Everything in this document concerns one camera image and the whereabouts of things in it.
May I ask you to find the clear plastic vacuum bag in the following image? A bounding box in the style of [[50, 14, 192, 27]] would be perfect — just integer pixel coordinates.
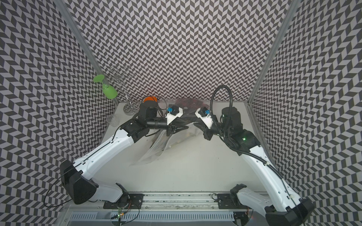
[[132, 99, 202, 166]]

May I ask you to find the red black plaid shirt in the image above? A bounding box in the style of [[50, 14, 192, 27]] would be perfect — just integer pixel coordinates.
[[175, 98, 209, 109]]

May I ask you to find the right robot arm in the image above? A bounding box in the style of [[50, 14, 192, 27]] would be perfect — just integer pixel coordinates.
[[195, 107, 315, 226]]

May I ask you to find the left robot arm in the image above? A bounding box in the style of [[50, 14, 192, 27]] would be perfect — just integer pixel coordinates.
[[60, 100, 188, 204]]

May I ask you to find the orange bowl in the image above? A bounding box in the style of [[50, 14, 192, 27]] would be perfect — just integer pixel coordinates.
[[143, 96, 158, 103]]

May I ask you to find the chrome glass holder stand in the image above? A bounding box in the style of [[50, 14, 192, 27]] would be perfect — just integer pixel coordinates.
[[110, 66, 140, 115]]

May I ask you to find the clear glass cup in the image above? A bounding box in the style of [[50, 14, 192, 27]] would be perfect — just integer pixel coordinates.
[[106, 114, 120, 127]]

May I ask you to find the green plastic wine glass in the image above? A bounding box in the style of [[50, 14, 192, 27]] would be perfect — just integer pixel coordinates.
[[93, 74, 118, 99]]

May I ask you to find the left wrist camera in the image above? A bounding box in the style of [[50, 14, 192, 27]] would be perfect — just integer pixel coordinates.
[[165, 105, 183, 125]]

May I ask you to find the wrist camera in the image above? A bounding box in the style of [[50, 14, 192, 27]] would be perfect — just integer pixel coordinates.
[[165, 105, 183, 125], [195, 107, 214, 129]]

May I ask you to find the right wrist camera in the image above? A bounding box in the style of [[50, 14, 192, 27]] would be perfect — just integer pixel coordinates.
[[195, 107, 214, 129]]

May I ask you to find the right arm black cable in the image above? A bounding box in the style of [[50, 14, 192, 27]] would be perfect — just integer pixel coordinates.
[[209, 85, 306, 224]]

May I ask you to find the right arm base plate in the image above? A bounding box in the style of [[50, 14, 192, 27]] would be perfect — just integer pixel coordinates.
[[216, 193, 250, 210]]

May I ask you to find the aluminium front rail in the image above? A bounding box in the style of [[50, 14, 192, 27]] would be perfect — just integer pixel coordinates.
[[62, 191, 300, 212]]

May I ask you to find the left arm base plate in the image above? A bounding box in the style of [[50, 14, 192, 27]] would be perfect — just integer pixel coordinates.
[[103, 193, 144, 210]]

